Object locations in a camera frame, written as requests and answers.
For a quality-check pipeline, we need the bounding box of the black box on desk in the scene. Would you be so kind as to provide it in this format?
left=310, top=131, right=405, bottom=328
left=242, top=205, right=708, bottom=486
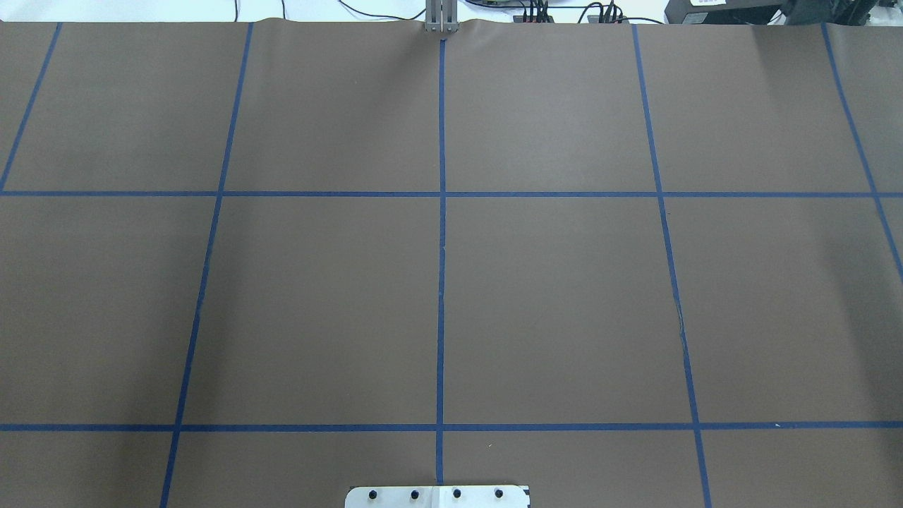
left=664, top=1, right=880, bottom=26

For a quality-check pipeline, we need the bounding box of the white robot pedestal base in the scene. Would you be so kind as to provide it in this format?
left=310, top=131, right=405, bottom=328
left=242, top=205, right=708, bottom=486
left=344, top=485, right=531, bottom=507

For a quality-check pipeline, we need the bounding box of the aluminium frame post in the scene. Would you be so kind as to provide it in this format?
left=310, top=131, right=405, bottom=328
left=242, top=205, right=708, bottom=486
left=425, top=0, right=460, bottom=33

